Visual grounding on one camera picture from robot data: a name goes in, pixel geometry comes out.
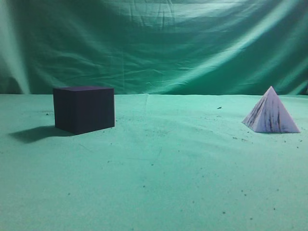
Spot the white streaked square pyramid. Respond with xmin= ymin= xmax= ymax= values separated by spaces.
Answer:
xmin=242 ymin=87 xmax=300 ymax=133

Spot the dark purple cube block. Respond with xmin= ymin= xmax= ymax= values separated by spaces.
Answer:
xmin=53 ymin=86 xmax=116 ymax=135

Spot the green table cloth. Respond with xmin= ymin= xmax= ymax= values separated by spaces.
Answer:
xmin=0 ymin=94 xmax=308 ymax=231

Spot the green backdrop cloth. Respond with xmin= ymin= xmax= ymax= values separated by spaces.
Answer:
xmin=0 ymin=0 xmax=308 ymax=95

